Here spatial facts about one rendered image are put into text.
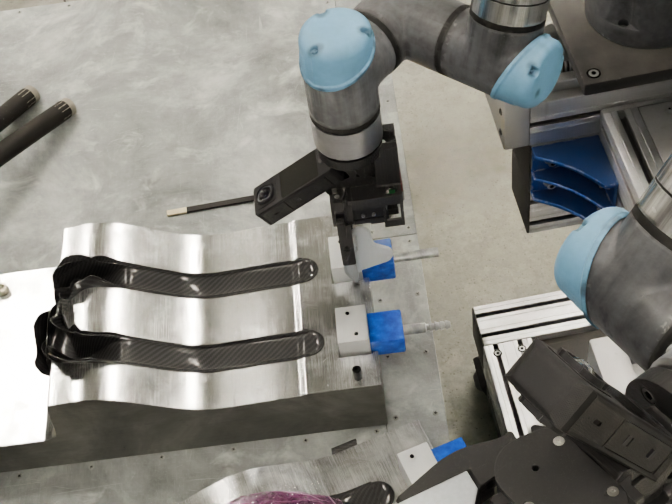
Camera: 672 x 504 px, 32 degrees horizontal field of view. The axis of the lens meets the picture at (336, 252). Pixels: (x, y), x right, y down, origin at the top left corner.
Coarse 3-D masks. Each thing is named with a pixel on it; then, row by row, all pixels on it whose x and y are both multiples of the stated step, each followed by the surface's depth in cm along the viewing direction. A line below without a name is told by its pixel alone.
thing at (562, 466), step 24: (648, 384) 61; (648, 408) 62; (552, 432) 60; (504, 456) 60; (528, 456) 59; (552, 456) 59; (576, 456) 59; (600, 456) 58; (504, 480) 59; (528, 480) 58; (552, 480) 58; (576, 480) 58; (600, 480) 58; (624, 480) 58; (648, 480) 60
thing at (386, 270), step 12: (336, 240) 140; (384, 240) 141; (336, 252) 139; (408, 252) 141; (420, 252) 141; (432, 252) 141; (336, 264) 138; (384, 264) 139; (336, 276) 139; (360, 276) 139; (372, 276) 140; (384, 276) 140
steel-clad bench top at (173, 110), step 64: (128, 0) 193; (192, 0) 191; (256, 0) 189; (320, 0) 187; (0, 64) 186; (64, 64) 184; (128, 64) 183; (192, 64) 181; (256, 64) 179; (64, 128) 175; (128, 128) 174; (192, 128) 172; (256, 128) 171; (0, 192) 168; (64, 192) 167; (128, 192) 165; (192, 192) 164; (0, 256) 161; (384, 384) 141; (256, 448) 137; (320, 448) 136
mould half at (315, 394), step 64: (64, 256) 142; (128, 256) 142; (192, 256) 145; (256, 256) 144; (320, 256) 143; (0, 320) 146; (128, 320) 136; (192, 320) 139; (256, 320) 138; (320, 320) 137; (0, 384) 140; (64, 384) 130; (128, 384) 130; (192, 384) 133; (256, 384) 133; (320, 384) 131; (0, 448) 135; (64, 448) 136; (128, 448) 137; (192, 448) 138
